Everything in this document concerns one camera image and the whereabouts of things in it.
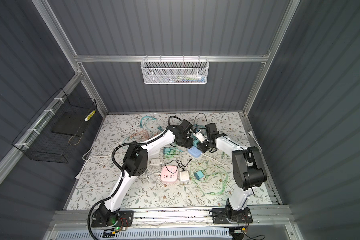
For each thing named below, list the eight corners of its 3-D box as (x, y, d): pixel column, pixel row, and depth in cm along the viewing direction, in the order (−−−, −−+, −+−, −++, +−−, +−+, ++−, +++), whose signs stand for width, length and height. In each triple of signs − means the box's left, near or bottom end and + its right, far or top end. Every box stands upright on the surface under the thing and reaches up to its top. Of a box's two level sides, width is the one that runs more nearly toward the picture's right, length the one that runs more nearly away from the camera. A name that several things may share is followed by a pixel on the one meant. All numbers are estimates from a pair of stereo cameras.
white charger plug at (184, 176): (179, 182, 86) (179, 181, 85) (179, 172, 90) (179, 171, 88) (189, 182, 86) (189, 181, 85) (188, 172, 90) (189, 171, 88)
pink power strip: (160, 182, 87) (160, 180, 84) (162, 167, 93) (161, 165, 90) (177, 182, 87) (176, 180, 84) (177, 167, 93) (177, 165, 90)
